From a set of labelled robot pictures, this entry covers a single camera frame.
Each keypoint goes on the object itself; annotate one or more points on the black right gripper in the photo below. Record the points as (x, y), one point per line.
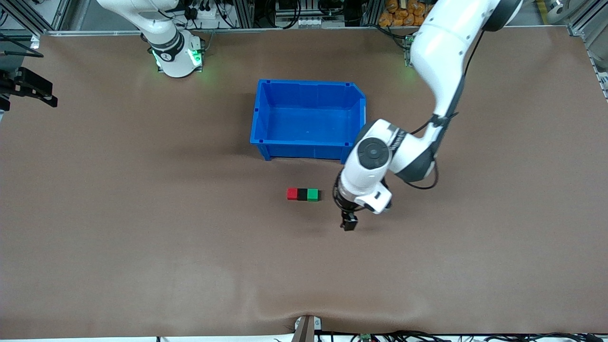
(19, 83)

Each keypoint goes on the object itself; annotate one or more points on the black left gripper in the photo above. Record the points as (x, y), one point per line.
(346, 212)

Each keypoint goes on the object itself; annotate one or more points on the green cube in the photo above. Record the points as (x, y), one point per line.
(313, 194)

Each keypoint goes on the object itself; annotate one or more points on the red cube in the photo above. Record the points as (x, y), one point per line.
(292, 194)

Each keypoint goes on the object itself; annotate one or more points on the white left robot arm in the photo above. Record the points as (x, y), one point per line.
(441, 61)

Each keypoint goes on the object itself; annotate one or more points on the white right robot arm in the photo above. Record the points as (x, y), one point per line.
(161, 26)

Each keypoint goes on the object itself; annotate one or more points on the black cube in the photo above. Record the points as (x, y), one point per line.
(302, 194)

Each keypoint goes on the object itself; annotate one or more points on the blue plastic storage bin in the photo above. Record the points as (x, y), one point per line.
(308, 121)

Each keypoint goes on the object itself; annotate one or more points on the metal table edge clamp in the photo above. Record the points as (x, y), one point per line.
(307, 327)

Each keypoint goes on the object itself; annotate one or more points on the brown table mat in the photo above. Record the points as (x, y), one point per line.
(190, 261)

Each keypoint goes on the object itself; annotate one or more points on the white power strip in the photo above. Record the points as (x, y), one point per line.
(207, 12)

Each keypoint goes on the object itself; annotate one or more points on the bag of orange snacks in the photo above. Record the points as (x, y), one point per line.
(403, 13)

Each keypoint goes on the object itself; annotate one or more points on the aluminium table edge rail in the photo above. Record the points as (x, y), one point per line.
(294, 29)

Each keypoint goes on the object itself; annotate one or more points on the aluminium frame post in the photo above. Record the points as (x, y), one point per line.
(589, 28)

